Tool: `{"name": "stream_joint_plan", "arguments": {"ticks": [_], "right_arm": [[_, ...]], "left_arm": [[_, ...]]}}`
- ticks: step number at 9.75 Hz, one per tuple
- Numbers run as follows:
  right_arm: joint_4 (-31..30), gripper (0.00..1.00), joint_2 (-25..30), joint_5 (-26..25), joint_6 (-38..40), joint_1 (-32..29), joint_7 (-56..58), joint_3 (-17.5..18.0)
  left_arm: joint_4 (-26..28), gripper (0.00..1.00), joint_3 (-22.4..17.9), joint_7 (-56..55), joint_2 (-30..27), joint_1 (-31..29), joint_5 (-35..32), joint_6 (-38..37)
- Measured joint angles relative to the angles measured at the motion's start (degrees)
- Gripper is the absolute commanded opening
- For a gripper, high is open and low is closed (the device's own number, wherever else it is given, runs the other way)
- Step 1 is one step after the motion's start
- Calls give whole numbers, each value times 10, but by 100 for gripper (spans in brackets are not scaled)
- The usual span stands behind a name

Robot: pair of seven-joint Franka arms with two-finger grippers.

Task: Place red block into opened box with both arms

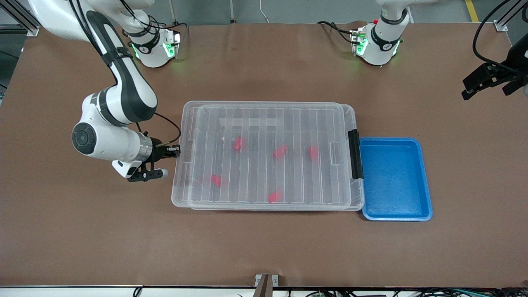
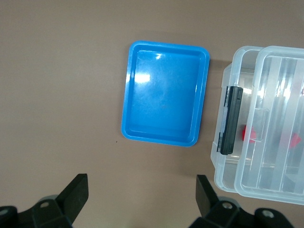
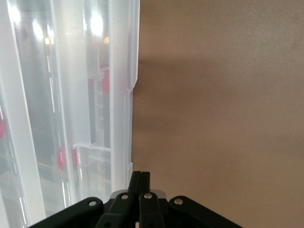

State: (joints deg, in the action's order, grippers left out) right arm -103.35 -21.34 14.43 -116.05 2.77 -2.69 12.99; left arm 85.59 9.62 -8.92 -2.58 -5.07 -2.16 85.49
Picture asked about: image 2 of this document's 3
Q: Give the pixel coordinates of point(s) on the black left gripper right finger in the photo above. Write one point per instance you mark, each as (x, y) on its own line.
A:
(206, 199)

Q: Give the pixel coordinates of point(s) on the brown table mat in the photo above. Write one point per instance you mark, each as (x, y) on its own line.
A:
(47, 71)

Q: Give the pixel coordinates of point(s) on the black box latch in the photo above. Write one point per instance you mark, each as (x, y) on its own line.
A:
(234, 118)

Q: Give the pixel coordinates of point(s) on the red plastic block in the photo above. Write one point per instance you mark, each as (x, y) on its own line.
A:
(247, 135)
(292, 140)

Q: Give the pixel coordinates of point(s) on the transparent plastic storage box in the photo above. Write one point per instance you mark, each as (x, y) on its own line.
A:
(224, 166)

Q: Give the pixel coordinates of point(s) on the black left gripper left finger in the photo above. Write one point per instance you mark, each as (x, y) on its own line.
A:
(73, 197)

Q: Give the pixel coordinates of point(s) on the transparent ribbed plastic lid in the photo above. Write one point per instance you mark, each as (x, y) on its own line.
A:
(273, 166)

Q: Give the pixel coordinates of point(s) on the blue plastic tray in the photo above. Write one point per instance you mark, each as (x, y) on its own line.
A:
(166, 107)

